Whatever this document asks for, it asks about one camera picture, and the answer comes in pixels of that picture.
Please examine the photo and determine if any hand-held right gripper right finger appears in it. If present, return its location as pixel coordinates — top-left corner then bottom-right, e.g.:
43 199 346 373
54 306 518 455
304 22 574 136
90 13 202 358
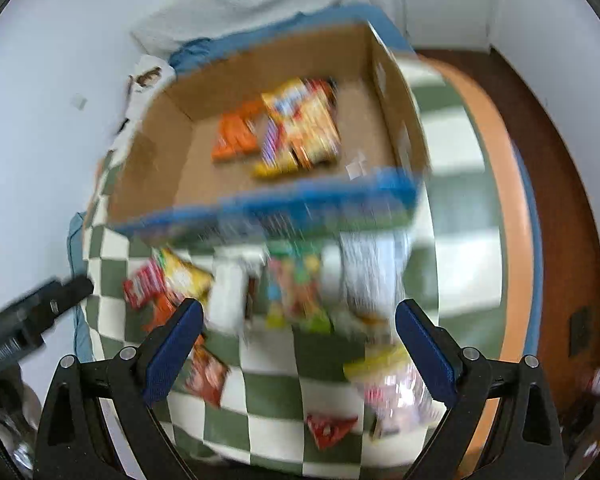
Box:
395 298 566 480

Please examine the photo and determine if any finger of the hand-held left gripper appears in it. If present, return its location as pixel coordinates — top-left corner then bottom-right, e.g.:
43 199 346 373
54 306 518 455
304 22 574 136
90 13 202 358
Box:
47 275 95 322

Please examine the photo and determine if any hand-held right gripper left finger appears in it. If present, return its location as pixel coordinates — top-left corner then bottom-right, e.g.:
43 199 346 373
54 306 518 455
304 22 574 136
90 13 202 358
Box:
32 298 205 480

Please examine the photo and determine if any small red triangular packet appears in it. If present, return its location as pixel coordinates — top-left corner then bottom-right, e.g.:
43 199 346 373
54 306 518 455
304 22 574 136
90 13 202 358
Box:
306 412 359 451

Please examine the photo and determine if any cardboard box with blue print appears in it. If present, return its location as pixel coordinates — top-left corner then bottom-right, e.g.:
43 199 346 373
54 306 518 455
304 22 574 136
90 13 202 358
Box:
105 21 431 248

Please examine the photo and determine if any red orange snack packet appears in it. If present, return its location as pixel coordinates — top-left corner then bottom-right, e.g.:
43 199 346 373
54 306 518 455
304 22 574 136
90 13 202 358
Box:
185 342 231 408

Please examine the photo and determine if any clear bag with yellow top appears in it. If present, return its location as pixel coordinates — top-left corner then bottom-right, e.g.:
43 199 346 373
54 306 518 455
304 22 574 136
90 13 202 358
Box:
344 342 446 438

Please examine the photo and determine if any red white snack packet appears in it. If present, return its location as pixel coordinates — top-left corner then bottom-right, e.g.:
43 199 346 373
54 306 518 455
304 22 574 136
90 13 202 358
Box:
123 259 168 310

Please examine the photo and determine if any yellow red snack packet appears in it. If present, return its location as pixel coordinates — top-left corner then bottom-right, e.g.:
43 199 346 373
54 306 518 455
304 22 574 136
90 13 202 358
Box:
160 247 216 306

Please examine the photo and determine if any silver white snack packet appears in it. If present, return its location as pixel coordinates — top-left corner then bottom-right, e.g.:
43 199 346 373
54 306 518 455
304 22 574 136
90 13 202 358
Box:
337 232 411 321

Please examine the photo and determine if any green white checkered blanket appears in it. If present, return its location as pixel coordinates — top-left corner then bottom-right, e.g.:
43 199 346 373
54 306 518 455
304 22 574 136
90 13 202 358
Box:
82 55 506 478

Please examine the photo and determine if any green colourful snack packet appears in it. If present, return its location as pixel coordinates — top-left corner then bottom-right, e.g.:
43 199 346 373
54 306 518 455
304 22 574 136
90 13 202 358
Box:
265 242 333 333

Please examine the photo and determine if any yellow purple snack packet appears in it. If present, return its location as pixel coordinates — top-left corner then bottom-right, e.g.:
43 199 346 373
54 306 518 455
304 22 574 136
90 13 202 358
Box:
252 120 301 180

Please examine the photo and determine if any white printed cloth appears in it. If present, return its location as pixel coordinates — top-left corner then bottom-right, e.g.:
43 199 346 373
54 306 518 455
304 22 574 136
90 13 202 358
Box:
127 55 176 93

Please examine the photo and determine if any large yellow snack packet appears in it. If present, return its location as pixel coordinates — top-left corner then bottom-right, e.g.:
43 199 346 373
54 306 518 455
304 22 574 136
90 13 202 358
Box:
260 77 342 171

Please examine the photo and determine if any white pillow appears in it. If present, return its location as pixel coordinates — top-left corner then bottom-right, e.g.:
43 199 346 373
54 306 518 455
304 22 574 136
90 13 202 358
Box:
130 0 371 56

